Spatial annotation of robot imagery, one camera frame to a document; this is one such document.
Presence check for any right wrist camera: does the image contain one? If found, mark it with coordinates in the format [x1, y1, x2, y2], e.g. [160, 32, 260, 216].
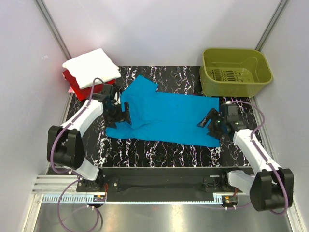
[220, 103, 244, 123]

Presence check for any corner aluminium post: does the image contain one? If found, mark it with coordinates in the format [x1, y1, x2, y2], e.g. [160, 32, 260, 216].
[254, 0, 309, 52]
[34, 0, 72, 60]

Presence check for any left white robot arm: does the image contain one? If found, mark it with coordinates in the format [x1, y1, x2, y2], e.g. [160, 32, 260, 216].
[47, 93, 131, 191]

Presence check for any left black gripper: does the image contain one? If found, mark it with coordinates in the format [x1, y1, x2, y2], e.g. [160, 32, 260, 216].
[104, 102, 131, 129]

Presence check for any purple cable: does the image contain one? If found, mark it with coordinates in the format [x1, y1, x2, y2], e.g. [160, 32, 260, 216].
[50, 77, 107, 230]
[202, 101, 290, 216]

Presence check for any olive green plastic basket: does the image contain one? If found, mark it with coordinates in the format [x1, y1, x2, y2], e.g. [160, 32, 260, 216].
[199, 48, 273, 98]

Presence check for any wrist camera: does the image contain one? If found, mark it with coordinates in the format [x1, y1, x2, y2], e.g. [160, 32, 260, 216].
[100, 84, 120, 98]
[220, 103, 244, 123]

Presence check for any right corner aluminium post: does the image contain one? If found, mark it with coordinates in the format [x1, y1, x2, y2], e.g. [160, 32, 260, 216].
[254, 0, 309, 52]

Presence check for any left corner aluminium post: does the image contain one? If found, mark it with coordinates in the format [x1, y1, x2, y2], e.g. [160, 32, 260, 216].
[34, 0, 72, 60]

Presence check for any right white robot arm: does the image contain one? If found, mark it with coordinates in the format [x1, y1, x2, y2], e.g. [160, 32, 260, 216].
[197, 103, 294, 214]

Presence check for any black marble pattern mat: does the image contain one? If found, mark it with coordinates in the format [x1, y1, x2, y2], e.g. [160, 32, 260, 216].
[83, 66, 249, 168]

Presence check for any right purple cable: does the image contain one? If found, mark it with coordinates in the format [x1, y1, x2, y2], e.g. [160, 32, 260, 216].
[202, 101, 290, 216]

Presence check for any blue t-shirt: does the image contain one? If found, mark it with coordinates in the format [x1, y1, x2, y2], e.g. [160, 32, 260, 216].
[105, 75, 220, 147]

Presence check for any aluminium frame rail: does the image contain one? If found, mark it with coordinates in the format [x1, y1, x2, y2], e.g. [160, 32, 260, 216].
[31, 175, 295, 194]

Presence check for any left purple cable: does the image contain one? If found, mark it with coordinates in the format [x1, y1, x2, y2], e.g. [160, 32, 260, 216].
[50, 77, 107, 230]

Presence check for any folded red t-shirt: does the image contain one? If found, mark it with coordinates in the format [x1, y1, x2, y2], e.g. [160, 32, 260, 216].
[62, 70, 115, 101]

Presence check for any folded white t-shirt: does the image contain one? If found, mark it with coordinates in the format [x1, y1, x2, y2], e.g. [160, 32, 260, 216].
[62, 48, 121, 89]

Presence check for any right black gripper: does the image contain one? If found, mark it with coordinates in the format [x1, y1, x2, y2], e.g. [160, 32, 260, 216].
[197, 108, 226, 140]

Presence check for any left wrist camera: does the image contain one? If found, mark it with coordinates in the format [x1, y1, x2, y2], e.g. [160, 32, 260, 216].
[100, 84, 120, 98]

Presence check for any folded pink t-shirt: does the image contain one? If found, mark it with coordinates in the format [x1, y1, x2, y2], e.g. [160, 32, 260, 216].
[68, 87, 74, 93]

